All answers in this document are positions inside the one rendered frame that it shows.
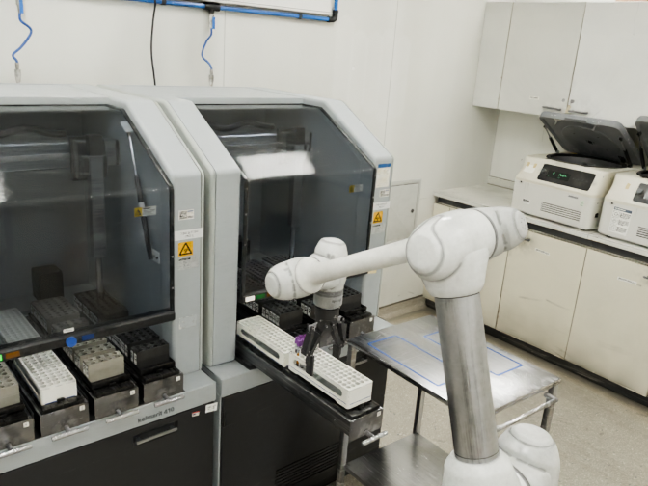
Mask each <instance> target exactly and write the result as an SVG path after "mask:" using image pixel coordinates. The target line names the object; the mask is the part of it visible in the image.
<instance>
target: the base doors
mask: <svg viewBox="0 0 648 486"><path fill-rule="evenodd" d="M525 239H530V241H529V242H527V241H525V240H524V241H523V242H522V243H520V244H519V245H518V246H516V247H515V248H513V249H511V250H509V251H506V252H503V253H502V254H500V255H498V256H495V257H493V258H492V259H490V260H488V265H487V270H486V276H485V284H484V286H483V288H482V290H481V291H480V299H481V307H482V315H483V323H484V324H485V325H487V326H490V327H492V328H494V329H496V330H498V331H501V332H503V333H505V334H508V335H510V336H512V337H513V338H517V339H519V340H521V341H524V342H526V343H528V344H530V345H533V346H535V347H537V348H539V349H542V350H544V351H546V352H549V353H551V354H553V355H555V356H557V357H559V358H561V359H563V360H564V359H565V360H566V361H568V362H570V363H572V364H574V365H578V366H580V367H582V368H584V369H586V370H589V371H591V372H593V373H595V374H597V375H599V376H602V377H604V378H606V379H608V380H609V381H611V382H614V383H616V384H618V385H620V386H622V387H624V388H627V389H629V390H631V391H633V392H636V393H639V394H641V395H643V396H645V397H646V396H647V394H648V280H647V279H644V278H643V276H645V277H647V276H648V266H647V265H643V264H640V263H637V262H634V261H630V260H627V259H624V258H622V257H618V256H613V255H609V254H606V253H603V252H600V251H596V250H593V249H590V248H586V247H583V246H580V245H577V244H573V243H570V242H567V241H563V240H560V239H556V238H553V237H550V236H547V235H544V234H540V233H537V232H534V231H530V230H528V231H527V235H526V238H525ZM535 248H537V249H540V250H542V251H545V252H548V253H550V255H549V256H547V255H545V254H542V253H540V252H537V251H535ZM617 277H621V278H624V279H628V280H631V281H634V282H637V283H636V285H635V284H632V283H627V282H623V281H620V280H617Z"/></svg>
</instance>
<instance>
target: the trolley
mask: <svg viewBox="0 0 648 486"><path fill-rule="evenodd" d="M347 343H348V351H347V362H346V364H347V365H348V366H350V367H352V368H353V369H355V364H356V354H357V350H359V351H360V352H362V353H364V354H365V355H367V356H368V357H369V358H371V359H372V360H374V361H375V362H377V363H379V364H380V365H382V366H384V367H386V368H387V369H389V370H390V371H392V372H394V373H395V374H397V375H398V376H400V377H402V378H403V379H405V380H406V381H408V382H410V383H411V384H413V385H414V386H416V387H418V397H417V404H416V411H415V419H414V427H413V434H411V435H409V436H406V437H404V438H402V439H400V440H397V441H395V442H393V443H391V444H388V445H385V446H383V447H381V448H378V449H376V450H374V451H372V452H369V453H368V454H366V455H364V456H361V457H359V458H357V459H355V460H352V461H350V462H348V463H346V456H347V446H348V435H346V434H345V433H344V432H342V431H341V430H340V437H339V449H338V459H337V480H336V486H344V477H345V471H348V472H349V473H350V474H351V475H352V476H354V477H355V478H356V479H357V480H358V481H359V482H361V483H362V484H363V485H364V486H442V482H443V475H444V463H445V460H446V458H447V456H448V455H449V454H448V453H446V452H445V451H443V450H442V449H440V448H439V447H438V446H436V445H434V444H433V443H431V442H430V441H429V440H427V439H426V438H424V437H423V436H421V435H420V428H421V420H422V413H423V406H424V398H425V393H428V394H430V395H431V396H433V397H434V398H436V399H438V400H439V401H441V402H442V403H444V404H445V405H446V406H448V404H447V396H446V382H445V375H444V367H443V359H442V352H441V344H440V337H439V329H438V321H437V317H436V316H434V315H432V314H431V315H427V316H424V317H421V318H418V319H414V320H411V321H408V322H404V323H401V324H397V325H394V326H391V327H388V328H385V329H381V330H378V331H374V332H371V333H368V334H364V335H361V336H357V337H351V338H349V339H348V340H347ZM486 347H487V355H488V363H489V370H490V379H491V387H492V395H493V402H494V410H495V414H497V413H499V412H501V411H503V410H505V409H507V408H509V407H512V406H514V405H516V404H518V403H520V402H522V401H524V400H526V399H528V398H531V397H533V396H534V395H536V394H538V393H540V392H543V391H545V390H548V392H545V393H544V397H546V402H545V403H544V404H542V405H540V406H538V407H536V408H534V409H532V410H530V411H528V412H526V413H524V414H522V415H520V416H518V417H516V418H513V419H512V420H510V421H508V422H506V423H504V424H502V425H500V426H497V432H500V431H501V430H503V429H505V428H507V427H509V426H511V425H513V424H515V423H517V422H519V421H521V420H523V419H526V418H528V417H529V416H531V415H533V414H535V413H537V412H539V411H541V410H543V409H544V412H543V417H542V421H541V426H540V428H542V429H544V430H545V431H547V432H548V433H549V432H550V427H551V423H552V418H553V413H554V404H555V403H556V402H558V398H556V395H557V391H558V386H559V384H560V382H561V378H559V377H557V376H555V375H553V374H551V373H550V372H548V371H546V370H544V369H542V368H539V367H537V366H535V365H533V364H530V363H528V362H526V361H524V360H522V359H520V358H518V357H516V356H514V355H512V354H510V353H508V352H506V351H504V350H502V349H500V348H498V347H496V346H495V345H493V344H491V343H489V342H487V341H486Z"/></svg>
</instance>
